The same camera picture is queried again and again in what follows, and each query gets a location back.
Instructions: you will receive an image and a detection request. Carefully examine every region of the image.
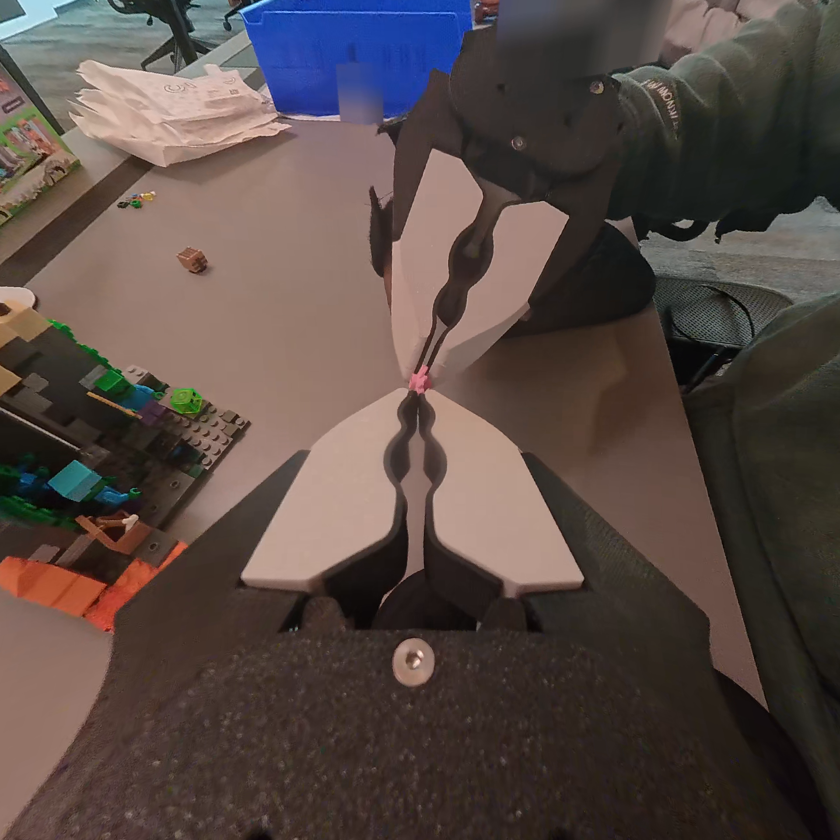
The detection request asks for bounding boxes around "toy brick model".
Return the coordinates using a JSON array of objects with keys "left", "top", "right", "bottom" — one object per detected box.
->
[{"left": 0, "top": 305, "right": 252, "bottom": 632}]

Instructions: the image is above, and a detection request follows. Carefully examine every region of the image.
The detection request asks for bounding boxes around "black cable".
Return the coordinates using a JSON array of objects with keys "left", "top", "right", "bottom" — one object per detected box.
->
[{"left": 682, "top": 282, "right": 757, "bottom": 396}]

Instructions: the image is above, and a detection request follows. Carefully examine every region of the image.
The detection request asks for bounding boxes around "green toy set box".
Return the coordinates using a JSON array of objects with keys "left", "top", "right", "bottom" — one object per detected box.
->
[{"left": 0, "top": 46, "right": 81, "bottom": 225}]

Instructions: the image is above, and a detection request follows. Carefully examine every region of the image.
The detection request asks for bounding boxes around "grey desk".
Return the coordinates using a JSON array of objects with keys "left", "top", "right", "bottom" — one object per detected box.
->
[{"left": 0, "top": 118, "right": 769, "bottom": 815}]

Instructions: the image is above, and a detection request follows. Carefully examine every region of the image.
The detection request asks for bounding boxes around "black chair armrest pad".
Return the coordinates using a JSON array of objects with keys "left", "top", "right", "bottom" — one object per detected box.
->
[{"left": 525, "top": 222, "right": 658, "bottom": 340}]

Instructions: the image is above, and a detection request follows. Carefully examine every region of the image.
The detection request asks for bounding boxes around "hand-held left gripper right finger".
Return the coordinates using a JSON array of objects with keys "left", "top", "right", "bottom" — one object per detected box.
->
[{"left": 420, "top": 392, "right": 585, "bottom": 599}]

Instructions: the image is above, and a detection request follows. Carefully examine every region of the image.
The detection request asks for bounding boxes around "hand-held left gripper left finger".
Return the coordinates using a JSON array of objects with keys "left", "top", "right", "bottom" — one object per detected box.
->
[{"left": 240, "top": 387, "right": 421, "bottom": 598}]

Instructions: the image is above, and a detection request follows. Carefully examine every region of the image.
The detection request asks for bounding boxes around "black mesh chair seat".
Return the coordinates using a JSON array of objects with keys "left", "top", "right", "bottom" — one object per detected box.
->
[{"left": 656, "top": 276, "right": 798, "bottom": 395}]

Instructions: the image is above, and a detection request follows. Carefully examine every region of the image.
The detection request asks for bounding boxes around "blue plastic bin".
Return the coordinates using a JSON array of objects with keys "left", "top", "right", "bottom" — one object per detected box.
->
[{"left": 239, "top": 0, "right": 475, "bottom": 120}]

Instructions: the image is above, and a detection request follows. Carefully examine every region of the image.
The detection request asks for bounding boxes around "white paper bag pile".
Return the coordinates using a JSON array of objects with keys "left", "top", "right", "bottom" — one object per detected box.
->
[{"left": 69, "top": 59, "right": 293, "bottom": 168}]

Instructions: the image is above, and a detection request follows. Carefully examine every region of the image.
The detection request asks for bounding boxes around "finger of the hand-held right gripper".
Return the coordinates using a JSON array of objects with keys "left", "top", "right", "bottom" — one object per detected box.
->
[
  {"left": 425, "top": 199, "right": 570, "bottom": 387},
  {"left": 392, "top": 148, "right": 487, "bottom": 387}
]

